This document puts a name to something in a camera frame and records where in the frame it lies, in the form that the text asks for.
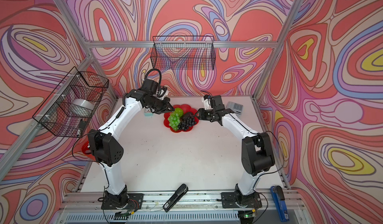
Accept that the red pen cup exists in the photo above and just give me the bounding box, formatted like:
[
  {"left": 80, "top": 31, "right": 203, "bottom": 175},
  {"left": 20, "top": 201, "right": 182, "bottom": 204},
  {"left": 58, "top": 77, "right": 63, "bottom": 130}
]
[{"left": 81, "top": 141, "right": 95, "bottom": 161}]

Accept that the blue stapler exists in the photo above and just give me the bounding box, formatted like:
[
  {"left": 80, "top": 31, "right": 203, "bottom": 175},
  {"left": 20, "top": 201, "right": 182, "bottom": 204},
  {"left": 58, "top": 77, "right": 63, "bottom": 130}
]
[{"left": 270, "top": 186, "right": 290, "bottom": 222}]

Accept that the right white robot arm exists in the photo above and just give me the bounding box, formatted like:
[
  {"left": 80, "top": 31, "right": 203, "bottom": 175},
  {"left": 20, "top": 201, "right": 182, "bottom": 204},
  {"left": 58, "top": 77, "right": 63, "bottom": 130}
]
[{"left": 196, "top": 108, "right": 275, "bottom": 197}]

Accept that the wall wire basket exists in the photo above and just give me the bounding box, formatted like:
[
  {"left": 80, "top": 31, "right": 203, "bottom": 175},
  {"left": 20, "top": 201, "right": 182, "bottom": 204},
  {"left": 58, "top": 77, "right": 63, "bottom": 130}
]
[
  {"left": 150, "top": 35, "right": 216, "bottom": 70},
  {"left": 33, "top": 67, "right": 109, "bottom": 138}
]

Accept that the green bumpy pear fruit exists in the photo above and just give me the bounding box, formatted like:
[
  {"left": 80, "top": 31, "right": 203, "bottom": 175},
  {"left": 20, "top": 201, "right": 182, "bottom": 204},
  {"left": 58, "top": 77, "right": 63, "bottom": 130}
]
[{"left": 173, "top": 107, "right": 184, "bottom": 117}]

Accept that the left wall wire basket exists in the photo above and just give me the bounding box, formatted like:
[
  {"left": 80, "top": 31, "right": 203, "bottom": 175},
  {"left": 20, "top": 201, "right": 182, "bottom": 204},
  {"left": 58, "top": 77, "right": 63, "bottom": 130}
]
[{"left": 33, "top": 67, "right": 109, "bottom": 138}]

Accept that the grey calculator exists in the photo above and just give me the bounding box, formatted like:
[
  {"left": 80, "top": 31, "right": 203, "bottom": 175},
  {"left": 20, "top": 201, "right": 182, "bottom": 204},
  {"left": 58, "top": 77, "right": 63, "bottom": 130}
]
[{"left": 226, "top": 101, "right": 243, "bottom": 116}]

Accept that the mint green small clock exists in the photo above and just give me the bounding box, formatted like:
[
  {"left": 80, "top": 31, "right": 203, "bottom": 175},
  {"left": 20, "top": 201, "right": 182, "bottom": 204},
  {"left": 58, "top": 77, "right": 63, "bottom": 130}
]
[{"left": 144, "top": 108, "right": 153, "bottom": 117}]

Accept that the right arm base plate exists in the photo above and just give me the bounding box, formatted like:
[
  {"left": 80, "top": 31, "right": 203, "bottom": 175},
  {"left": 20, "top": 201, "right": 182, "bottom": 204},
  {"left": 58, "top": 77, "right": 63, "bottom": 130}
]
[{"left": 217, "top": 191, "right": 262, "bottom": 210}]

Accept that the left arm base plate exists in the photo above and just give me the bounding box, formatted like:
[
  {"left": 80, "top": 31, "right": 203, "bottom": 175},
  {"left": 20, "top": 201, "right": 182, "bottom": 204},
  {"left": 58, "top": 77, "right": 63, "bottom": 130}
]
[{"left": 101, "top": 192, "right": 144, "bottom": 211}]

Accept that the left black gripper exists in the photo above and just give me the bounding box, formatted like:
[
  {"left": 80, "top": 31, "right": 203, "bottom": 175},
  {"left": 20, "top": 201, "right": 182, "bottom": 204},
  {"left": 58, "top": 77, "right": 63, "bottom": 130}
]
[{"left": 146, "top": 97, "right": 176, "bottom": 114}]

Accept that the dark purple grape bunch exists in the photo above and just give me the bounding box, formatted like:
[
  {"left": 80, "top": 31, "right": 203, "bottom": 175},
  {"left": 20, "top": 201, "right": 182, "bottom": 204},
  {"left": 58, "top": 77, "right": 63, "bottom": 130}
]
[{"left": 178, "top": 112, "right": 196, "bottom": 131}]

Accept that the black stapler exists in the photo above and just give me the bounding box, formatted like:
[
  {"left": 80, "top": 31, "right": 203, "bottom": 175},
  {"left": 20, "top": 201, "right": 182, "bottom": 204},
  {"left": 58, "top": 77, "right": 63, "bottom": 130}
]
[{"left": 163, "top": 184, "right": 189, "bottom": 213}]

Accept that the green grape bunch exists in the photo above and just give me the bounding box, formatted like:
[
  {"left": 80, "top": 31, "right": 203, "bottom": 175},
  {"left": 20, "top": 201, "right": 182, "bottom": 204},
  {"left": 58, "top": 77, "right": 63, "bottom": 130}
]
[{"left": 168, "top": 111, "right": 181, "bottom": 131}]

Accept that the red flower-shaped fruit bowl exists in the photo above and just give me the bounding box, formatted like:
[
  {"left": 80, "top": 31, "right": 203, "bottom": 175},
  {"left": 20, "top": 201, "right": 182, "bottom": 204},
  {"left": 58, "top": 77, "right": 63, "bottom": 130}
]
[{"left": 163, "top": 104, "right": 199, "bottom": 133}]

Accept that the white tape roll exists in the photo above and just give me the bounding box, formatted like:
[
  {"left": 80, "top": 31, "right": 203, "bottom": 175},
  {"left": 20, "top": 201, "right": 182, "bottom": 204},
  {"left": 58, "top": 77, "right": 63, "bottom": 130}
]
[{"left": 69, "top": 99, "right": 94, "bottom": 118}]

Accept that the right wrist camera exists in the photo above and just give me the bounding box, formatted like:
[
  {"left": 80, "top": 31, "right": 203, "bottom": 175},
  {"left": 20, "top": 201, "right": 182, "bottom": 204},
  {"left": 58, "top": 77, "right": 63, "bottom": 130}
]
[{"left": 201, "top": 90, "right": 225, "bottom": 112}]

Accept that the back wall wire basket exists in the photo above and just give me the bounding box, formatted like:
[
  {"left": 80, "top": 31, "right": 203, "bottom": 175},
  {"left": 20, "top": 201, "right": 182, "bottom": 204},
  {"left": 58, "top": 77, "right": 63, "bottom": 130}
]
[{"left": 150, "top": 35, "right": 216, "bottom": 70}]

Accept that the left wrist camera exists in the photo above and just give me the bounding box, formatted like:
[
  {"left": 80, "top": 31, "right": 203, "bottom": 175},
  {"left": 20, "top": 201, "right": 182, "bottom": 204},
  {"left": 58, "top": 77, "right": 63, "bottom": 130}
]
[{"left": 140, "top": 68, "right": 169, "bottom": 99}]

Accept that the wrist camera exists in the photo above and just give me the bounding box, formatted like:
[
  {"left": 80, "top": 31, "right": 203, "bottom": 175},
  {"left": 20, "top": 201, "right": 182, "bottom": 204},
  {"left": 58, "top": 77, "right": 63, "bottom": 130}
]
[
  {"left": 201, "top": 90, "right": 225, "bottom": 112},
  {"left": 140, "top": 68, "right": 169, "bottom": 99}
]

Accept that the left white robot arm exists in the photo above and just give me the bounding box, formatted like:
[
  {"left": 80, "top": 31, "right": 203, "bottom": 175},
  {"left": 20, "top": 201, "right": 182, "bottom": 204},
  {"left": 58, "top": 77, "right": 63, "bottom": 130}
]
[{"left": 87, "top": 88, "right": 174, "bottom": 196}]

